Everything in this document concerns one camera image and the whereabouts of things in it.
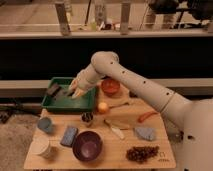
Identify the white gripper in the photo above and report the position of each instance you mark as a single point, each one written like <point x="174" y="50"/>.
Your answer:
<point x="83" y="82"/>

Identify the black brush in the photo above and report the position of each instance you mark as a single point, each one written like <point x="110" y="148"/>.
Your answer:
<point x="52" y="89"/>

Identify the purple bowl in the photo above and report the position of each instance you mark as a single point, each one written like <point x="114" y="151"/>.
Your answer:
<point x="87" y="146"/>

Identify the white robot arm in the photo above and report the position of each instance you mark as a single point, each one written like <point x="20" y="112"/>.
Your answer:
<point x="193" y="118"/>

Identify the red bowl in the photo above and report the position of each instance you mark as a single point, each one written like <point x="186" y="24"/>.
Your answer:
<point x="110" y="86"/>

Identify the green plastic tray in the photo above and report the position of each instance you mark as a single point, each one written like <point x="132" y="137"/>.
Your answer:
<point x="65" y="104"/>

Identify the small dark metal cup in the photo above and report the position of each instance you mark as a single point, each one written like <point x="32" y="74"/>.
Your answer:
<point x="87" y="119"/>

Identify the yellow ball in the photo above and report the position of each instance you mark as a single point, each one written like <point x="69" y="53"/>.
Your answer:
<point x="102" y="107"/>

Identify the blue sponge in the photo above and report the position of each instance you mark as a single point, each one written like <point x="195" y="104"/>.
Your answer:
<point x="69" y="136"/>

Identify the small blue cup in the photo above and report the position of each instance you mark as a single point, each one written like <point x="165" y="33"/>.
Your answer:
<point x="45" y="125"/>

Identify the white cup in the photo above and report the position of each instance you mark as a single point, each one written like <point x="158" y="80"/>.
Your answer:
<point x="41" y="147"/>

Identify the red chili pepper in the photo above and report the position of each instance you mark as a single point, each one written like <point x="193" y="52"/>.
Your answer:
<point x="146" y="115"/>

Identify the blue grey cloth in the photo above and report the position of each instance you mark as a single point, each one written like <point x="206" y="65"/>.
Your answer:
<point x="145" y="133"/>

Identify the dark grape bunch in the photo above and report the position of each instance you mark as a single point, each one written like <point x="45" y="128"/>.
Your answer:
<point x="141" y="154"/>

